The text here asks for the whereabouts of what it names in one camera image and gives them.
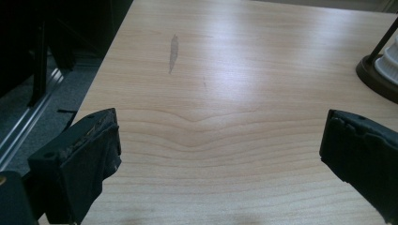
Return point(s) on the black metal stand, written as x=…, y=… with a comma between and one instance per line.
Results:
x=39, y=62

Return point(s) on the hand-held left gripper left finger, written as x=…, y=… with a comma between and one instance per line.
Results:
x=78, y=162

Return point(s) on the metal floor rail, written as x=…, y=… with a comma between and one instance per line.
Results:
x=28, y=122

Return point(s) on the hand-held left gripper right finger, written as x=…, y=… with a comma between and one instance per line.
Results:
x=363, y=153

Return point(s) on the black floor tape strip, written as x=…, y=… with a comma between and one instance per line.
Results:
x=67, y=111

